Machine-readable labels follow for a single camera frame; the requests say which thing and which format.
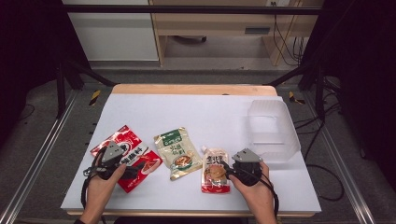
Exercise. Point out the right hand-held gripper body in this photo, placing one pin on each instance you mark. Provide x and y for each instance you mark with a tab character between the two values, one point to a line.
247	157

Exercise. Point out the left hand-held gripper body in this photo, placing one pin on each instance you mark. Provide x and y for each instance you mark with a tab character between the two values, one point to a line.
111	151

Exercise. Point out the white spout sauce pouch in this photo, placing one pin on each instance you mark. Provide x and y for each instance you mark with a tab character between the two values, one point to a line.
214	184

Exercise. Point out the red seasoning packet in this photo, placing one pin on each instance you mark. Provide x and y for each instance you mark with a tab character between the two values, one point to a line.
132	137

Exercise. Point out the beige green-topped seasoning packet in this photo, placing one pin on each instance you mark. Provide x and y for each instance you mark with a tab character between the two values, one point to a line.
177	149

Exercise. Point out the clear plastic container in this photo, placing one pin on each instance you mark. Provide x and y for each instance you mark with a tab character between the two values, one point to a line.
274	124

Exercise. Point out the person's right hand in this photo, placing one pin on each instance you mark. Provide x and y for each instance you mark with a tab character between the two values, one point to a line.
257	194

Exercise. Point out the person's left hand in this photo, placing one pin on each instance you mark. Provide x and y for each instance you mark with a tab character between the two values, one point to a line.
99	191

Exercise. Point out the white table cover sheet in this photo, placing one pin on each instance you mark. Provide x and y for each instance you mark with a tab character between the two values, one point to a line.
202	118

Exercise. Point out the yellow black tape marker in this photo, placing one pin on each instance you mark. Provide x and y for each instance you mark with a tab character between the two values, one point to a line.
95	97
294	98

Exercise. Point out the white cabinet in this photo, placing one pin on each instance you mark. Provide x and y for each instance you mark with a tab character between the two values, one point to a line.
112	34

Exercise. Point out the black curtain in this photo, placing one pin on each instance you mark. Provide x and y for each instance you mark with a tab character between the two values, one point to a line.
28	46
367	77

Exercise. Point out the light wooden desk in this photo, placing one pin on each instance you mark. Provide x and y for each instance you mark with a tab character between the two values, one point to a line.
218	23

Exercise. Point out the black horizontal frame bar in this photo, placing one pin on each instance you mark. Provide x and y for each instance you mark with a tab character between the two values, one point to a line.
186	9

